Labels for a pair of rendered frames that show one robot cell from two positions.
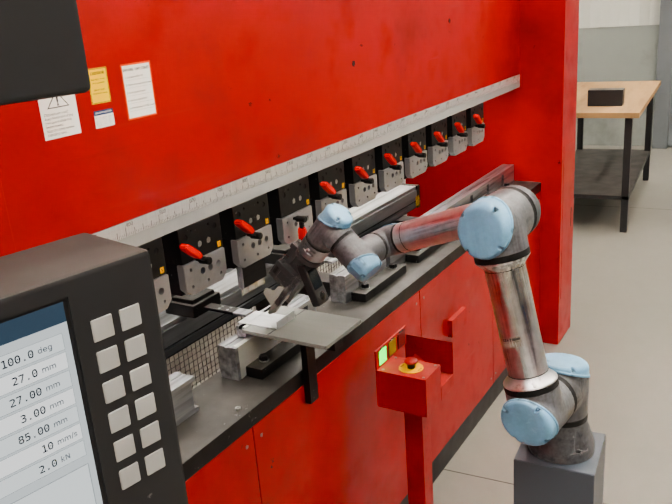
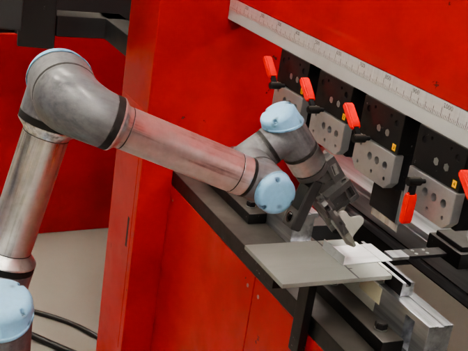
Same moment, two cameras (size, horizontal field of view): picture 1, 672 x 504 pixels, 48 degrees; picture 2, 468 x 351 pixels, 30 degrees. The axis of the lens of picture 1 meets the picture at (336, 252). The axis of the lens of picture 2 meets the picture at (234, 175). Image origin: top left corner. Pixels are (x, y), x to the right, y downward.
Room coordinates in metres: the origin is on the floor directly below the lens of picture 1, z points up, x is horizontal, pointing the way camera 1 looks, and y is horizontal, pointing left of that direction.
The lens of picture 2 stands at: (2.54, -1.44, 1.77)
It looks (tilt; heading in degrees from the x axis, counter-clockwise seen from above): 20 degrees down; 121
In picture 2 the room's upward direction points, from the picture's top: 9 degrees clockwise
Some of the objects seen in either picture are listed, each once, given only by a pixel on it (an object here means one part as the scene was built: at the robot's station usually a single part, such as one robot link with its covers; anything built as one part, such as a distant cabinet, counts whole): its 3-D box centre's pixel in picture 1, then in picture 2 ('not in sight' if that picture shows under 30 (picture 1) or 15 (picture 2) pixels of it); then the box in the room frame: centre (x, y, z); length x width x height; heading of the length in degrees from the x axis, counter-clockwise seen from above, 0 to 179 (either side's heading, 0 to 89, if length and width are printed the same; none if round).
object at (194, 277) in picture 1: (190, 253); (344, 113); (1.75, 0.35, 1.26); 0.15 x 0.09 x 0.17; 148
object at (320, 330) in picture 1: (301, 326); (317, 262); (1.86, 0.11, 1.00); 0.26 x 0.18 x 0.01; 58
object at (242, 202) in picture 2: not in sight; (235, 196); (1.40, 0.50, 0.89); 0.30 x 0.05 x 0.03; 148
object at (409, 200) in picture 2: (300, 232); (411, 200); (2.04, 0.09, 1.20); 0.04 x 0.02 x 0.10; 58
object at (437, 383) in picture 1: (415, 369); not in sight; (2.04, -0.21, 0.75); 0.20 x 0.16 x 0.18; 148
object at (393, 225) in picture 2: (251, 272); (387, 203); (1.94, 0.23, 1.13); 0.10 x 0.02 x 0.10; 148
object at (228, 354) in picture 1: (271, 334); (382, 299); (1.99, 0.20, 0.92); 0.39 x 0.06 x 0.10; 148
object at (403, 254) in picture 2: (212, 304); (436, 248); (2.03, 0.36, 1.01); 0.26 x 0.12 x 0.05; 58
